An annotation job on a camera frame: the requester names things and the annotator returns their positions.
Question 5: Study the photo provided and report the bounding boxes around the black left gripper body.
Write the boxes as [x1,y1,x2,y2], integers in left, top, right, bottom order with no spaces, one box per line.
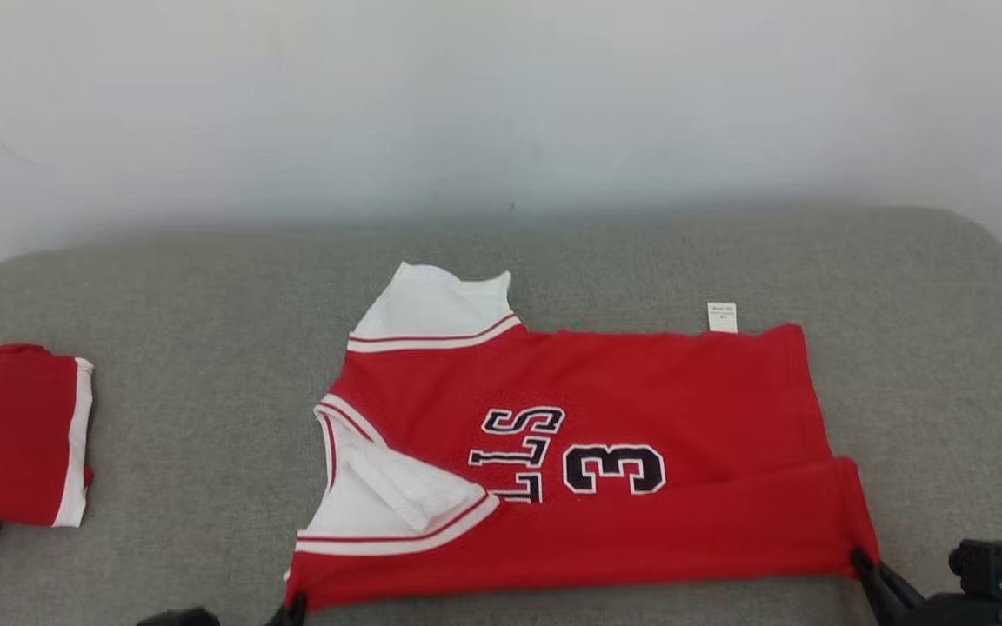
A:
[136,607,222,626]

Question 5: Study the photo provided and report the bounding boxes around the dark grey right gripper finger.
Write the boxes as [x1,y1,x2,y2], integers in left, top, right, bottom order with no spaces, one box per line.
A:
[865,576,911,626]
[851,549,932,609]

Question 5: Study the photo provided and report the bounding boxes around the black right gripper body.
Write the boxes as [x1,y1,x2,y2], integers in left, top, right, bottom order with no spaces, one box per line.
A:
[910,593,1002,626]

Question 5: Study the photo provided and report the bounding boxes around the red jersey with white sleeves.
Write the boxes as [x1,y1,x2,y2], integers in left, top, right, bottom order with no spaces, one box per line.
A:
[284,261,882,614]

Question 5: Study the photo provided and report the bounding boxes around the red shorts with white trim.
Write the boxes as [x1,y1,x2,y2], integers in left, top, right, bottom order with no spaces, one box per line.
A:
[0,343,95,529]

